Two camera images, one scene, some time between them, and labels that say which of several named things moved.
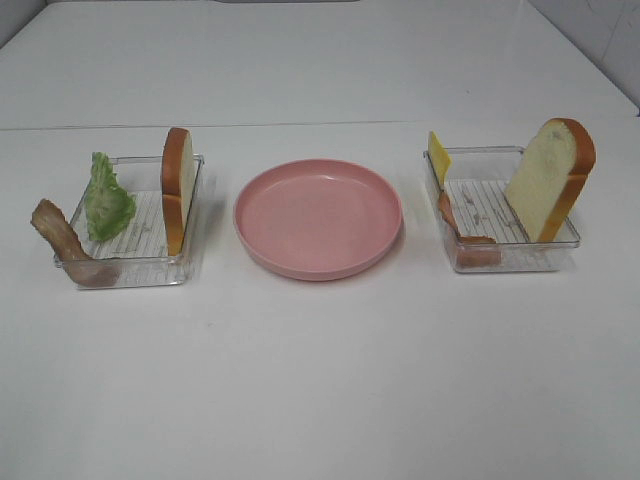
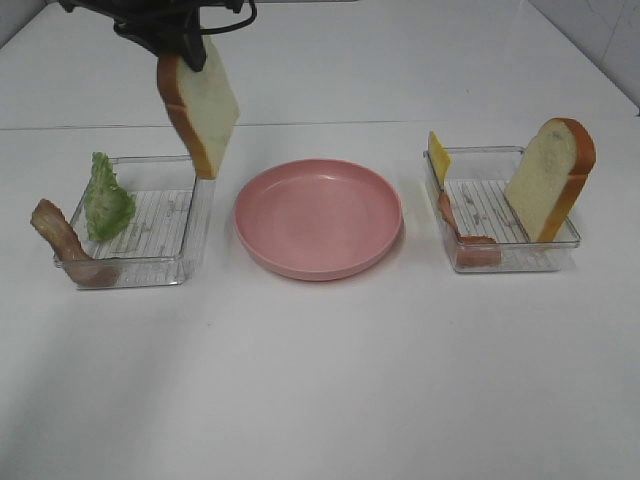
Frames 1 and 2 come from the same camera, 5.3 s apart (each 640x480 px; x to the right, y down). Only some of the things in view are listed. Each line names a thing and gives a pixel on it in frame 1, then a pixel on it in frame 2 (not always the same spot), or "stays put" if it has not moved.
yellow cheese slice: x=439 y=158 stays put
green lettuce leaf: x=109 y=207 stays put
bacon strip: x=470 y=251 stays put
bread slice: x=177 y=186 to x=202 y=106
